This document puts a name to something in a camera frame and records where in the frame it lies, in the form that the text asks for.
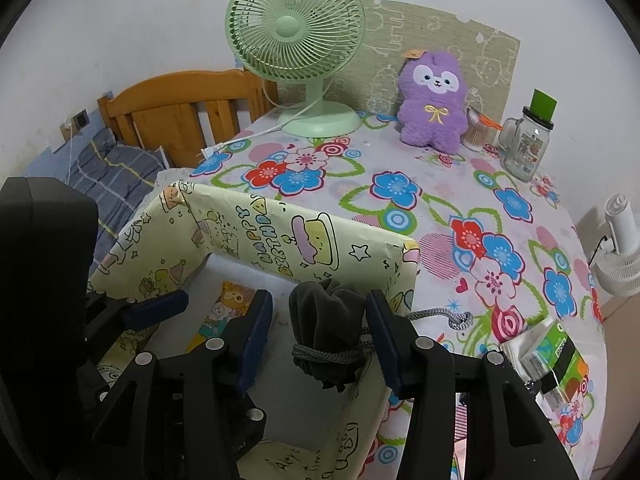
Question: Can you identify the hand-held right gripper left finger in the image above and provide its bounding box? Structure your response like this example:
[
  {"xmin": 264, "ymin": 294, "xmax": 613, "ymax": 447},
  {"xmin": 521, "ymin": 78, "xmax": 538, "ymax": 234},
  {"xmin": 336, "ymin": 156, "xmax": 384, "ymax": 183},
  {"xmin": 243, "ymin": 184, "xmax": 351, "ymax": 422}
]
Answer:
[{"xmin": 91, "ymin": 289, "xmax": 274, "ymax": 480}]

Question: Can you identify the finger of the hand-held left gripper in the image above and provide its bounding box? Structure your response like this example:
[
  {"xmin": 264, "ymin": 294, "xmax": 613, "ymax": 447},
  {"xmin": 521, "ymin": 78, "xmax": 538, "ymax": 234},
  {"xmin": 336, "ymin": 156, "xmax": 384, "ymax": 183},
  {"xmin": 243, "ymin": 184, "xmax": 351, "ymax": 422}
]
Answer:
[
  {"xmin": 86, "ymin": 289, "xmax": 190, "ymax": 361},
  {"xmin": 222, "ymin": 394, "xmax": 267, "ymax": 461}
]

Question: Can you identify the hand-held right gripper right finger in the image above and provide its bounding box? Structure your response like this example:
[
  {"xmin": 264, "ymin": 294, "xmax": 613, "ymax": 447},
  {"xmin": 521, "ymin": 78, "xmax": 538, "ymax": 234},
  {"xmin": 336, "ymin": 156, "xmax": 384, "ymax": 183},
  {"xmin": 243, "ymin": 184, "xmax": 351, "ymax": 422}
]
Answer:
[{"xmin": 366, "ymin": 289, "xmax": 583, "ymax": 480}]

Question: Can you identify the yellow cartoon printed box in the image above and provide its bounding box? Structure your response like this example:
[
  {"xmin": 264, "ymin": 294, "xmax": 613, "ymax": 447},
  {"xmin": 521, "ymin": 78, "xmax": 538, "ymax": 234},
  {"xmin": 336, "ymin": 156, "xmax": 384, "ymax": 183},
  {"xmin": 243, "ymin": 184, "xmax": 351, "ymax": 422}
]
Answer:
[{"xmin": 87, "ymin": 180, "xmax": 421, "ymax": 480}]

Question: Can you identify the green tissue packet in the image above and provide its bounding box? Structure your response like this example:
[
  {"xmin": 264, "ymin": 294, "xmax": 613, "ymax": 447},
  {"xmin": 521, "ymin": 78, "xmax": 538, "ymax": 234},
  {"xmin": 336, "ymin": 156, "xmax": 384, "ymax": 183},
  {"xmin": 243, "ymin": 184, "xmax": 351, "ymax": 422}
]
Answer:
[{"xmin": 500, "ymin": 317, "xmax": 590, "ymax": 411}]

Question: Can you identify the cartoon bear printed card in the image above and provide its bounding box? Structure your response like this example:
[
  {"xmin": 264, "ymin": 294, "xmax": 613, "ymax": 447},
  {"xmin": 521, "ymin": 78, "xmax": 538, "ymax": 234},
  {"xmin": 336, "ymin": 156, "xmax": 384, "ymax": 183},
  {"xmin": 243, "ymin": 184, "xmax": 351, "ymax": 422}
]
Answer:
[{"xmin": 186, "ymin": 281, "xmax": 261, "ymax": 356}]

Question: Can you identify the blue plaid bedding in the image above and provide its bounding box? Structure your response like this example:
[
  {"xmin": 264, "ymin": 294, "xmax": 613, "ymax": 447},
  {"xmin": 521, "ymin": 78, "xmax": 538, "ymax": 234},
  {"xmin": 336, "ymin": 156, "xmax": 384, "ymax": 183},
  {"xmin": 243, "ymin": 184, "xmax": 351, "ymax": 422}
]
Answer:
[{"xmin": 65, "ymin": 127, "xmax": 171, "ymax": 261}]

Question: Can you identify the floral tablecloth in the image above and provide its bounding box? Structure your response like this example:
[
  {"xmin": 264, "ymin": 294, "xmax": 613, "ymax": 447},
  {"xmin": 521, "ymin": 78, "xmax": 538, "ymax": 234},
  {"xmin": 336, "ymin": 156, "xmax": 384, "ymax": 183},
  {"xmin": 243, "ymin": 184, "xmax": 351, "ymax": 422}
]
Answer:
[{"xmin": 87, "ymin": 107, "xmax": 606, "ymax": 480}]

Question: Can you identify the clear swab jar orange lid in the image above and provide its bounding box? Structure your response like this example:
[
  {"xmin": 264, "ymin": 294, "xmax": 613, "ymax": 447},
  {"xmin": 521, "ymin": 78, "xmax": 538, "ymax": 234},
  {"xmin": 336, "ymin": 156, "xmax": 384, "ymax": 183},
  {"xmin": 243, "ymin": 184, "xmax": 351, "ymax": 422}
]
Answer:
[{"xmin": 462, "ymin": 106, "xmax": 503, "ymax": 155}]

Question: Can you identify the glass mug jar green lid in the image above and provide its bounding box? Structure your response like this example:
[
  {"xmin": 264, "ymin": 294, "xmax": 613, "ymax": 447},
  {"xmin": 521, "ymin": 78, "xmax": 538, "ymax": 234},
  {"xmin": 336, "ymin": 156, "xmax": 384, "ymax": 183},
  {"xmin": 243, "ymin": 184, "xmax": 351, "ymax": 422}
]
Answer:
[{"xmin": 498, "ymin": 88, "xmax": 559, "ymax": 182}]

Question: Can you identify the purple plush toy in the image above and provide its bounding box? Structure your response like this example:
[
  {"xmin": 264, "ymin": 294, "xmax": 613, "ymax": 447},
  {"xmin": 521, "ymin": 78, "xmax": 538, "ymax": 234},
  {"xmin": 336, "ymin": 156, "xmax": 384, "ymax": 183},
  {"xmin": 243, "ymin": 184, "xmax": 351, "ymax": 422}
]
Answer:
[{"xmin": 396, "ymin": 49, "xmax": 475, "ymax": 151}]

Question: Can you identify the white standing fan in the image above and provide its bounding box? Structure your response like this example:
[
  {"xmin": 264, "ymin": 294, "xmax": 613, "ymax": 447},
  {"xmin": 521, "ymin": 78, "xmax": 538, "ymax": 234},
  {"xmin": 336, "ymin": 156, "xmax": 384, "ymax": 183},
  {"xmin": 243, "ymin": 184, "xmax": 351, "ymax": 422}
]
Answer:
[{"xmin": 585, "ymin": 192, "xmax": 640, "ymax": 298}]

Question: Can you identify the green desk fan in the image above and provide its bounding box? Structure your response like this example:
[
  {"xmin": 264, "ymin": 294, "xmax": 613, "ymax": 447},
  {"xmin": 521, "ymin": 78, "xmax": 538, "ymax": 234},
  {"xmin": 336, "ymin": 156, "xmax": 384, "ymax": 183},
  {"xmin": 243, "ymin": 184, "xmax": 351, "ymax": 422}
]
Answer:
[{"xmin": 225, "ymin": 0, "xmax": 367, "ymax": 137}]

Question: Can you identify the wall socket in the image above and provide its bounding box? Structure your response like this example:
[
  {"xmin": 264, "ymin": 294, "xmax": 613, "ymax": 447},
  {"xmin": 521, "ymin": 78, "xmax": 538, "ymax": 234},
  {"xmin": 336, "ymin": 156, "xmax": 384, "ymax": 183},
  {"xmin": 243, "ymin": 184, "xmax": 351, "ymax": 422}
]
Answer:
[{"xmin": 60, "ymin": 109, "xmax": 91, "ymax": 136}]

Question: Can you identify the white fan power cable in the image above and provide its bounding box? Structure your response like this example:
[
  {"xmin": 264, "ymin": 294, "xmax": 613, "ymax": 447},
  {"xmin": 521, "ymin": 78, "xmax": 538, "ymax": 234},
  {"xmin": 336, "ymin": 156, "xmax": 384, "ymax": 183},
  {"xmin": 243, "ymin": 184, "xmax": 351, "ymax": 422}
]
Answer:
[{"xmin": 197, "ymin": 80, "xmax": 321, "ymax": 161}]

